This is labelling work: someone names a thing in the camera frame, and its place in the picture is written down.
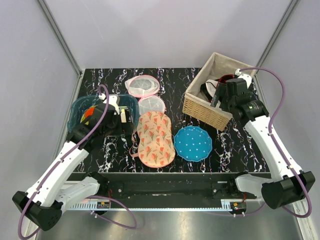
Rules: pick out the wicker basket with liner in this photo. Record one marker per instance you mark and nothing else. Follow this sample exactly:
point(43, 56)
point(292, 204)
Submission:
point(196, 104)

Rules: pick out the yellow polka dot plate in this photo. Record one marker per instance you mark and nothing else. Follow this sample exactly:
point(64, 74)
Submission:
point(83, 119)

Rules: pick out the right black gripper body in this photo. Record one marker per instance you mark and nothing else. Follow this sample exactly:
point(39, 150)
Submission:
point(226, 103)

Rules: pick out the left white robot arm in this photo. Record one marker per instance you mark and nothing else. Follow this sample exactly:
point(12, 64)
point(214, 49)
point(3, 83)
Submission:
point(45, 202)

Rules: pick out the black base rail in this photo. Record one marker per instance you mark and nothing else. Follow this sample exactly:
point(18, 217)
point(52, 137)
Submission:
point(162, 190)

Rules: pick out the orange plastic lid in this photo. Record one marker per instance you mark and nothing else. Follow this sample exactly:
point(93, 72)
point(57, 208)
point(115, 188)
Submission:
point(89, 112)

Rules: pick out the left aluminium frame post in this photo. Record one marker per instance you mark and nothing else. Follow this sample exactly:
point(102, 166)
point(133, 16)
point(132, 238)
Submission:
point(59, 36)

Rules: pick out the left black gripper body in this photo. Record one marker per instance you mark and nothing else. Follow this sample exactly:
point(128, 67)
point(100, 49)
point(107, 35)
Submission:
point(117, 128)

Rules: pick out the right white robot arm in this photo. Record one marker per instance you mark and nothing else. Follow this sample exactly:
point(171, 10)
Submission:
point(288, 183)

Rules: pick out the right aluminium frame post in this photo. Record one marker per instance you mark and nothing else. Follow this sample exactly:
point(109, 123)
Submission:
point(292, 5)

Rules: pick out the blue polka dot plate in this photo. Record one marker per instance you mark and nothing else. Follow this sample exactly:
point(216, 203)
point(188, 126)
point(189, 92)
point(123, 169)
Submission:
point(193, 144)

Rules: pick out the teal plastic bin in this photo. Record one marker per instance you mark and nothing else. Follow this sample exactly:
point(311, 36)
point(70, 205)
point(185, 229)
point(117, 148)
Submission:
point(85, 102)

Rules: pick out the white round mesh bra bag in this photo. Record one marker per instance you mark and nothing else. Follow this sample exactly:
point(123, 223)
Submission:
point(145, 89)

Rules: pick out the red and black bra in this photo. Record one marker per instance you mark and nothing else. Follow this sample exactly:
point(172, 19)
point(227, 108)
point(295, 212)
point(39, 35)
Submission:
point(225, 78)

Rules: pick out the aluminium frame post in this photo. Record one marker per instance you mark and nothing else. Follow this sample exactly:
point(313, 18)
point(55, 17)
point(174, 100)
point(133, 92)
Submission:
point(292, 5)
point(59, 36)

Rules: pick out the floral mesh laundry bag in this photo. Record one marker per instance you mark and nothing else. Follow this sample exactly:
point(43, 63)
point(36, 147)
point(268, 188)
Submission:
point(155, 144)

